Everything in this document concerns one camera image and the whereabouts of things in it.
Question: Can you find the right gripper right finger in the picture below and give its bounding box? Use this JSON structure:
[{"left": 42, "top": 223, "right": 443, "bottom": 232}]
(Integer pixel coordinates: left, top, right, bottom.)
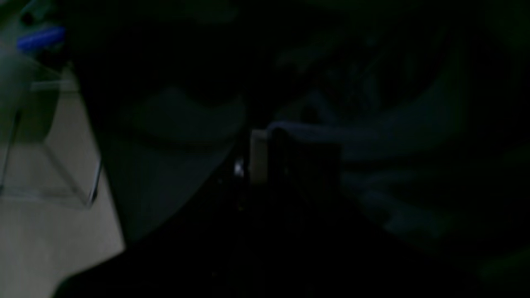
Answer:
[{"left": 268, "top": 128, "right": 341, "bottom": 199}]

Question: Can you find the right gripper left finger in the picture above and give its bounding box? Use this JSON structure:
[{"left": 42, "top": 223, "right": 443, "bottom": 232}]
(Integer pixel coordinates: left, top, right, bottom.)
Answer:
[{"left": 233, "top": 130, "right": 269, "bottom": 185}]

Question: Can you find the clear plastic box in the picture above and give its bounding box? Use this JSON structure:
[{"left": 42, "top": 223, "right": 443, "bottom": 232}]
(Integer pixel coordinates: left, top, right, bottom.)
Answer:
[{"left": 1, "top": 46, "right": 102, "bottom": 208}]

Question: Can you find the dark navy t-shirt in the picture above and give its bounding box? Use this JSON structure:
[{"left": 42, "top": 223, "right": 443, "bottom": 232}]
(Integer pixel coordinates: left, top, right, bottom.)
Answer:
[{"left": 124, "top": 25, "right": 530, "bottom": 257}]

